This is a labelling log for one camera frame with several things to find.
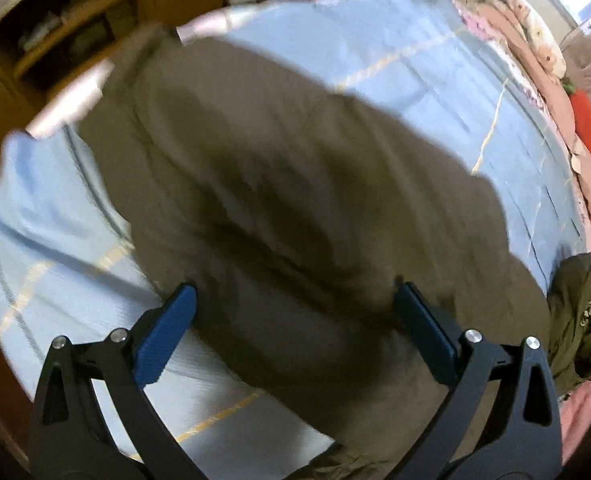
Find light blue plaid bedsheet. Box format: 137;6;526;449
0;0;589;461

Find orange red pillow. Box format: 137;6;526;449
570;89;591;153

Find pink floral quilt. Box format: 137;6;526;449
453;0;591;231

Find pink folded blanket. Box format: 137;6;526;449
560;382;591;465

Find wooden shelf cabinet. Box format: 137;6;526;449
0;0;227;126

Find olive brown puffer coat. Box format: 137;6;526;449
78;28;591;479

